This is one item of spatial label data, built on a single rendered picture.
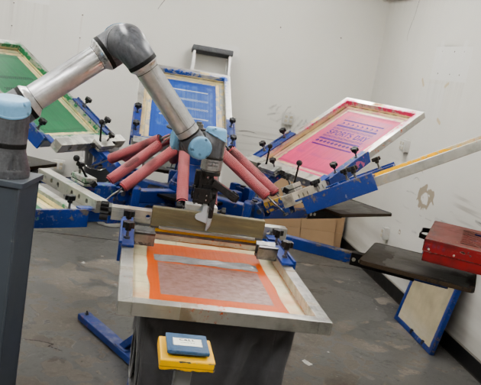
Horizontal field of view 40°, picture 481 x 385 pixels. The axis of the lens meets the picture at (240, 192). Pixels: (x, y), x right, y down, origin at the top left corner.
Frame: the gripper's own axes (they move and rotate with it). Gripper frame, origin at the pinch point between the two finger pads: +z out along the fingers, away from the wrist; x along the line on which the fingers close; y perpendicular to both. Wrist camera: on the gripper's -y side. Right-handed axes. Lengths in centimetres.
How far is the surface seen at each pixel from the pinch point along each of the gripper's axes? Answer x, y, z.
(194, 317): 64, 9, 9
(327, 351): -144, -108, 106
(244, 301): 45.5, -8.0, 10.1
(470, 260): 4, -101, 0
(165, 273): 28.3, 15.0, 10.0
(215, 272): 20.9, -2.0, 10.1
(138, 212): -17.3, 24.4, 2.4
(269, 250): 7.3, -22.3, 4.1
